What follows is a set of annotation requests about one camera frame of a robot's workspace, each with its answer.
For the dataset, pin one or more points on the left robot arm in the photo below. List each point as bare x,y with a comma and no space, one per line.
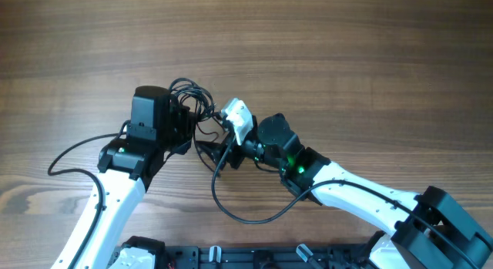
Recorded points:
159,127

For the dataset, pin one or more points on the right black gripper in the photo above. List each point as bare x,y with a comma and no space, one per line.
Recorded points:
216,149

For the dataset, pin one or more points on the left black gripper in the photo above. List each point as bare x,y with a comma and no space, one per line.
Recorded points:
182,112

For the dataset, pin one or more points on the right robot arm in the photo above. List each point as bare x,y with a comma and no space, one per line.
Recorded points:
416,230

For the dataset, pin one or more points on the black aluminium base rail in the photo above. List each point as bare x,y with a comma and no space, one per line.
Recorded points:
344,256

